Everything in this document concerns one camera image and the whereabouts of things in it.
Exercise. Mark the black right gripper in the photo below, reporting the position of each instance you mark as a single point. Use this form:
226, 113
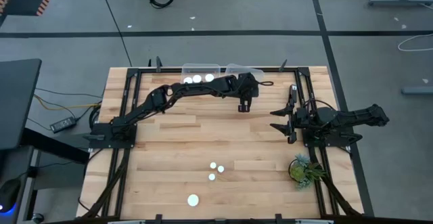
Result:
299, 120

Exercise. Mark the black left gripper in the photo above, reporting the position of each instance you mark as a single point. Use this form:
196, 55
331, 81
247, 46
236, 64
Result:
247, 85

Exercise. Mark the small pale pill bottle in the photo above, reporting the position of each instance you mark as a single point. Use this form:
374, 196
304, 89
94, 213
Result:
212, 176

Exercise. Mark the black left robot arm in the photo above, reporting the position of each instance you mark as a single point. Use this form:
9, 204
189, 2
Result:
189, 88

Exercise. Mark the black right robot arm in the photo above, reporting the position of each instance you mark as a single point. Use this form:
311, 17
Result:
358, 115

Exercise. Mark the clear plastic bin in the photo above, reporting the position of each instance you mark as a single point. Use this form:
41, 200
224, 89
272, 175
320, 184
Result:
201, 69
236, 68

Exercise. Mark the small black oblong device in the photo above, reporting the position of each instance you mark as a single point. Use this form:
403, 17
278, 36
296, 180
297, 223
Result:
293, 93

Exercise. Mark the black table clamp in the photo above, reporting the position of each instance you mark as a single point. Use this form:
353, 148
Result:
158, 219
283, 65
278, 218
158, 64

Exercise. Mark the artificial succulent plant in pot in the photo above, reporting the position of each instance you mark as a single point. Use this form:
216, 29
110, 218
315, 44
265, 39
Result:
302, 171

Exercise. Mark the black power adapter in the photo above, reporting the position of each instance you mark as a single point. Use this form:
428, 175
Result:
63, 124

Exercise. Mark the black desk foot bar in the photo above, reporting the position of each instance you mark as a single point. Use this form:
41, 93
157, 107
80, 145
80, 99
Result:
50, 144

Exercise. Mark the black desk top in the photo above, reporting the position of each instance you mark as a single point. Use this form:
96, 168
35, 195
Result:
17, 102

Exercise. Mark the black caster wheel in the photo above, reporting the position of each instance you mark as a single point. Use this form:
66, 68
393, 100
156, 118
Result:
38, 218

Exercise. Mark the black computer mouse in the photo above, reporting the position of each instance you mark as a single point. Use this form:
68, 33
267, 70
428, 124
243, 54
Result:
8, 193

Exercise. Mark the black aluminium table frame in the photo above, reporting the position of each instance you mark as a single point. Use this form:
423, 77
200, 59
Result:
169, 70

